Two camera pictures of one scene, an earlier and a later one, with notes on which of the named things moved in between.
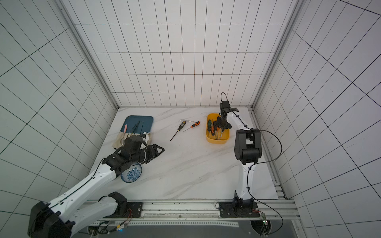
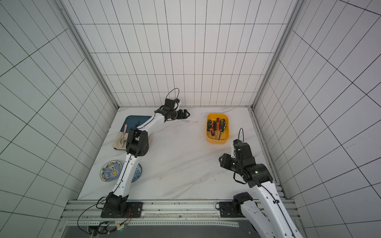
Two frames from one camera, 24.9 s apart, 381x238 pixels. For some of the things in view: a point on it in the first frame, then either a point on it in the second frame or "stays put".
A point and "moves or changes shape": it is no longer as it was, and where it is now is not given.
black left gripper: [152, 154] to [185, 116]
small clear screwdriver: [186, 120] stays put
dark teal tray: [138, 124] stays put
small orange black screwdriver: [196, 123] moves or changes shape
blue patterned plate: [131, 174] stays put
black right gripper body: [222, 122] to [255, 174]
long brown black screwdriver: [183, 123] moves or changes shape
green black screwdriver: [209, 125] stays put
